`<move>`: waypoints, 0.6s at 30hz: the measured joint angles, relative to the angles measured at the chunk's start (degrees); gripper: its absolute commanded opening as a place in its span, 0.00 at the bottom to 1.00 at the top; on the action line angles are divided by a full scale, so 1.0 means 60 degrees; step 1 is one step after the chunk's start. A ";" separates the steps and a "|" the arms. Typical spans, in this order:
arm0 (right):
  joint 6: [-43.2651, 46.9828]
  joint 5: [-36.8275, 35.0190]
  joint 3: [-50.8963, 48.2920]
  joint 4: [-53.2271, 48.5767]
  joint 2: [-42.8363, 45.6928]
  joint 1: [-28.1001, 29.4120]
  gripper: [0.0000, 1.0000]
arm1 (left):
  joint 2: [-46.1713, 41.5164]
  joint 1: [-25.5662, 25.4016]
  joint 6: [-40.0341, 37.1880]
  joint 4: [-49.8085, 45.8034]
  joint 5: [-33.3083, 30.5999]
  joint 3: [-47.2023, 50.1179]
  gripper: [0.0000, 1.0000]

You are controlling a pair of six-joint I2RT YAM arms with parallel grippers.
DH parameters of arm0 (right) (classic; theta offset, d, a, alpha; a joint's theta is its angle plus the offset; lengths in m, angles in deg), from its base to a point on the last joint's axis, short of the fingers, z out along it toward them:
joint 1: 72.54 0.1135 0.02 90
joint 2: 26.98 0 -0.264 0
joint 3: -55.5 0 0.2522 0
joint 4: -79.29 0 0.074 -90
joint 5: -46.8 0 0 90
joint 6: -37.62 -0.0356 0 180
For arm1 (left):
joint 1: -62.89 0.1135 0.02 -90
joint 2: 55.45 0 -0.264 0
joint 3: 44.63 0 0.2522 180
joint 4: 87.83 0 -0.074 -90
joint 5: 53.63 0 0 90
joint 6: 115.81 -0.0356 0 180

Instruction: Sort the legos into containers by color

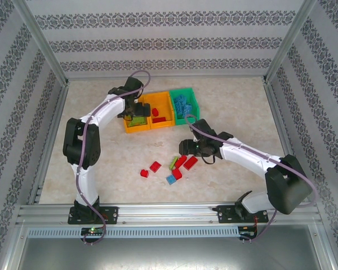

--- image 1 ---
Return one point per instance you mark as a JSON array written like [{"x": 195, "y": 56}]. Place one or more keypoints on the green plastic bin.
[{"x": 186, "y": 121}]

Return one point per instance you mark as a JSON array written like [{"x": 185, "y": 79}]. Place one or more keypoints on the lime green long lego brick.
[
  {"x": 131, "y": 123},
  {"x": 141, "y": 121}
]

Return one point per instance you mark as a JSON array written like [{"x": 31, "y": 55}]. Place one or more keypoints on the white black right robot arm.
[{"x": 242, "y": 157}]

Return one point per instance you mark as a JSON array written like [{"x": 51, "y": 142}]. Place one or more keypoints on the red long lego brick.
[
  {"x": 190, "y": 163},
  {"x": 159, "y": 120}
]

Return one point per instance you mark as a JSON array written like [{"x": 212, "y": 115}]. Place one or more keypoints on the red small lego brick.
[{"x": 144, "y": 173}]

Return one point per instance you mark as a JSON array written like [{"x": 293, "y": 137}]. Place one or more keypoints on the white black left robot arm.
[{"x": 107, "y": 112}]

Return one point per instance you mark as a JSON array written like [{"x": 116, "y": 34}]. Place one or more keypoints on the lime green narrow lego brick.
[{"x": 171, "y": 164}]

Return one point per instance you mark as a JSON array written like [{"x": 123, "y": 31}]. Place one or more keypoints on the blue square lego brick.
[{"x": 171, "y": 179}]

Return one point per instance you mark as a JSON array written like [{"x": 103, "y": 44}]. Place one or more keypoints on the aluminium frame post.
[
  {"x": 46, "y": 47},
  {"x": 289, "y": 42}
]

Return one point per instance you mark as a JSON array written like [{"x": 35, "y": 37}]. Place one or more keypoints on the aluminium frame leg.
[
  {"x": 328, "y": 253},
  {"x": 9, "y": 253}
]

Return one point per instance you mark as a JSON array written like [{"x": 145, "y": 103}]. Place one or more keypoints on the grey metal sheet panel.
[{"x": 169, "y": 253}]

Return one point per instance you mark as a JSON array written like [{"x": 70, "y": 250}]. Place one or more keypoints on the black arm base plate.
[
  {"x": 224, "y": 215},
  {"x": 112, "y": 215}
]

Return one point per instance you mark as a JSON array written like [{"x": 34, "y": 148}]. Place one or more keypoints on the aluminium frame cross rail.
[{"x": 169, "y": 76}]

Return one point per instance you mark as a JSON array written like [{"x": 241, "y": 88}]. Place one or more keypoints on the small controller circuit board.
[
  {"x": 93, "y": 231},
  {"x": 246, "y": 232}
]

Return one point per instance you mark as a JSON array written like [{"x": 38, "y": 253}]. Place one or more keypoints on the aluminium frame floor rail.
[
  {"x": 52, "y": 140},
  {"x": 284, "y": 135}
]

